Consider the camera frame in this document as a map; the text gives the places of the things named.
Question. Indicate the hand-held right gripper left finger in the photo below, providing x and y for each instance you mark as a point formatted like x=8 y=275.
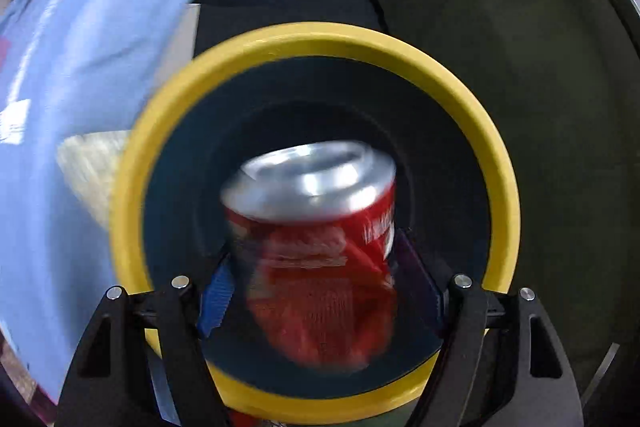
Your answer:
x=217 y=302

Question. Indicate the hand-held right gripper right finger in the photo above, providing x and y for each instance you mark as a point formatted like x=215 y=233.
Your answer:
x=420 y=279

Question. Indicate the red drink can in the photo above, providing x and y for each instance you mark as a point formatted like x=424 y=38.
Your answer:
x=310 y=287

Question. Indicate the yellow-rimmed dark bin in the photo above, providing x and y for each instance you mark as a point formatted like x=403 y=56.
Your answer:
x=320 y=39

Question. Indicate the dark green tall cabinet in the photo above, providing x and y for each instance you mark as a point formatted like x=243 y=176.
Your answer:
x=500 y=57

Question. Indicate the blue tablecloth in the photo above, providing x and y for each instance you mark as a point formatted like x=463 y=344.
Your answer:
x=100 y=57

